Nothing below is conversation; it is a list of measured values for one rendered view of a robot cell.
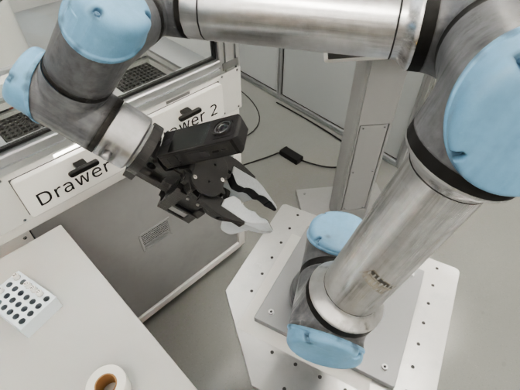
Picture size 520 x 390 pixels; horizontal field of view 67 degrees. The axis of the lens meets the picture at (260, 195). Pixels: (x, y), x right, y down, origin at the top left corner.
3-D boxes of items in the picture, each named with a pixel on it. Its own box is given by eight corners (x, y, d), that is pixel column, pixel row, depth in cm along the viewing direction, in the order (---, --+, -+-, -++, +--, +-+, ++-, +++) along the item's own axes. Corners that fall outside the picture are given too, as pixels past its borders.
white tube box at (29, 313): (63, 306, 83) (56, 296, 80) (29, 338, 78) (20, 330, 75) (25, 279, 88) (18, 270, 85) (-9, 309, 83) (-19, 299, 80)
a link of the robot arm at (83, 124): (5, 62, 38) (-11, 113, 43) (110, 125, 42) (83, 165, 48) (45, 25, 43) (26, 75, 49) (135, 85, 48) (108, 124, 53)
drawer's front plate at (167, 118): (224, 114, 122) (222, 83, 114) (145, 157, 108) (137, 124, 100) (220, 113, 123) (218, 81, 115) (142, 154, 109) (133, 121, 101)
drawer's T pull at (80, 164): (100, 164, 94) (98, 159, 93) (71, 179, 90) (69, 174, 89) (93, 157, 96) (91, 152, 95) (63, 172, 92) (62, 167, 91)
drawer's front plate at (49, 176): (138, 161, 107) (128, 128, 99) (32, 218, 93) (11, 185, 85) (135, 159, 108) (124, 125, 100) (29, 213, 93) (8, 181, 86)
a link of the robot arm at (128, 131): (131, 90, 48) (104, 135, 43) (164, 111, 49) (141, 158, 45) (111, 122, 53) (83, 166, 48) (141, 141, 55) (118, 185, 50)
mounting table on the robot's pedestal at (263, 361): (443, 295, 98) (460, 269, 89) (400, 490, 70) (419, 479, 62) (281, 230, 112) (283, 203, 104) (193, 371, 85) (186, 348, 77)
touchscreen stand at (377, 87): (410, 261, 182) (510, 52, 109) (316, 271, 178) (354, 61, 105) (374, 186, 217) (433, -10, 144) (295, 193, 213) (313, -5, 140)
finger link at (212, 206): (244, 210, 55) (196, 173, 53) (252, 206, 54) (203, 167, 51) (234, 236, 52) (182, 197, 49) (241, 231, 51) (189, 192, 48)
